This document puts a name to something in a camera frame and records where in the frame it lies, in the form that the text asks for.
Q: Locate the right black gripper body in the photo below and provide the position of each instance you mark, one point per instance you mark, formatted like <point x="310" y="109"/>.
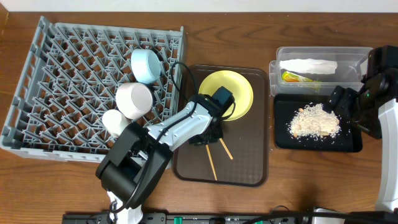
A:
<point x="349" y="104"/>

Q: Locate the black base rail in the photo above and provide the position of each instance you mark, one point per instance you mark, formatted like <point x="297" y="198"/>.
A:
<point x="217" y="218"/>

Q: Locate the pink bowl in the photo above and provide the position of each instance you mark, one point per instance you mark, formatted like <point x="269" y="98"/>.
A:
<point x="134" y="100"/>

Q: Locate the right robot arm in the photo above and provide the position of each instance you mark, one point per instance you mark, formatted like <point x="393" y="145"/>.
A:
<point x="373" y="110"/>

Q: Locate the wooden chopstick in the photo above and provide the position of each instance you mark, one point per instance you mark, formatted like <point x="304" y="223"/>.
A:
<point x="211" y="161"/>
<point x="226" y="148"/>

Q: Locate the light blue bowl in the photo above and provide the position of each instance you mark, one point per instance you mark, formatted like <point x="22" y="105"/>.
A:
<point x="145" y="66"/>

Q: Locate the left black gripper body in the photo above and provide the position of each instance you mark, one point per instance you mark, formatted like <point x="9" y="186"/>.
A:
<point x="206" y="139"/>

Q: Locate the brown plastic serving tray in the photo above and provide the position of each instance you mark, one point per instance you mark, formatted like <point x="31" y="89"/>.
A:
<point x="246" y="138"/>

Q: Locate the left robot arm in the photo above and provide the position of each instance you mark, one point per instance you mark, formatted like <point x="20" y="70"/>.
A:
<point x="134" y="165"/>

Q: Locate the black plastic tray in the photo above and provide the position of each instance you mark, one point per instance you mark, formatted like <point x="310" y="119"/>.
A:
<point x="286" y="106"/>

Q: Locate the green orange snack wrapper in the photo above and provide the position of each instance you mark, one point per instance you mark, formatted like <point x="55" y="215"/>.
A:
<point x="292" y="81"/>

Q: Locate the white napkin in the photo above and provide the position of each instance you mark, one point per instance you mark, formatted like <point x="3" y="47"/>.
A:
<point x="311" y="66"/>

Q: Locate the clear plastic waste bin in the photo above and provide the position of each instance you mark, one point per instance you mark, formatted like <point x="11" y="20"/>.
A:
<point x="352" y="67"/>

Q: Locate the yellow round plate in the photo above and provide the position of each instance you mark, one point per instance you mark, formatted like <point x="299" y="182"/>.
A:
<point x="238" y="85"/>

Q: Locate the grey plastic dishwasher rack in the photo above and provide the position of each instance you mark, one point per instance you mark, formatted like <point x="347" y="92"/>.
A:
<point x="69" y="80"/>

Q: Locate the white cup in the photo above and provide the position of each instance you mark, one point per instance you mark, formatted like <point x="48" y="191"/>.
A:
<point x="115" y="122"/>

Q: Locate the pile of rice scraps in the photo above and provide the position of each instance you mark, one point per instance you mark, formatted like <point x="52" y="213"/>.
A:
<point x="312" y="121"/>

